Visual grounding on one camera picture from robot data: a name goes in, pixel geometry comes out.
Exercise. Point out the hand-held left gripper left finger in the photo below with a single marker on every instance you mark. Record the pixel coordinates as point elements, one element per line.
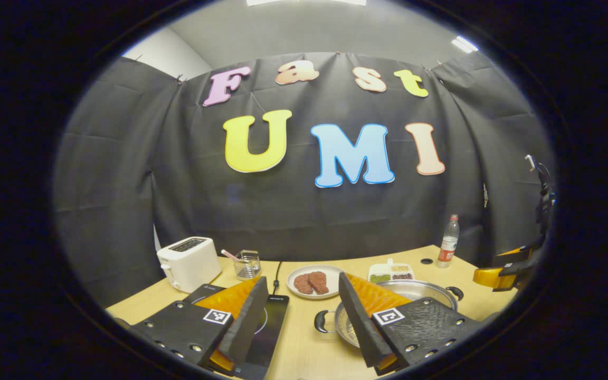
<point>246,327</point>

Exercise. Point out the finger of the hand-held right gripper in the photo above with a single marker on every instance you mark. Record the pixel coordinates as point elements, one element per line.
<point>515,256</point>
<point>499,278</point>

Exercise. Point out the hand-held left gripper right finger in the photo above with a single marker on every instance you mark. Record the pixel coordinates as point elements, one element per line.
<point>364,332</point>

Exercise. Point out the black induction cooktop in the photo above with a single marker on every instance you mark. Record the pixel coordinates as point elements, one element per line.
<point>272,327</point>

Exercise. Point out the pile of green beans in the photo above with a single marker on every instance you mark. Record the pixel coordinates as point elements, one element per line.
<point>380,278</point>

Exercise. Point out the clear water bottle red label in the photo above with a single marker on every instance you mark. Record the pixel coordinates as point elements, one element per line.
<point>447,248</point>

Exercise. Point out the white round plate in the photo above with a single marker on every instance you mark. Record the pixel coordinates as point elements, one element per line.
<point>335,277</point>

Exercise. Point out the pile of dark red beans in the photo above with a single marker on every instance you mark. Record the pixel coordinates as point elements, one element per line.
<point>402,276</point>

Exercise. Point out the white divided dish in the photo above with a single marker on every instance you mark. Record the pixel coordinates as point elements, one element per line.
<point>388,269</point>

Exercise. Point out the red meat piece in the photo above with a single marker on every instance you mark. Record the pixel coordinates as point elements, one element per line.
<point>303,284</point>
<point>319,282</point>

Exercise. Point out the pile of pale beans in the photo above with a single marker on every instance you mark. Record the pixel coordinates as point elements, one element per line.
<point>401,269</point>

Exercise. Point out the white toaster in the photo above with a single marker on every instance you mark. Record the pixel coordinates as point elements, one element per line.
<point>188,261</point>

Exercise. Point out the black backdrop cloth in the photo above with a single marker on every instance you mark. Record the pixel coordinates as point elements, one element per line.
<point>177,200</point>

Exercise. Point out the small ceiling light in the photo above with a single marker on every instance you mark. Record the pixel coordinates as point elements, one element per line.
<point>465,44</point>

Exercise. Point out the large ceiling light panel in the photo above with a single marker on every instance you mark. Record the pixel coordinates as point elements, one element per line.
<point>304,2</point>

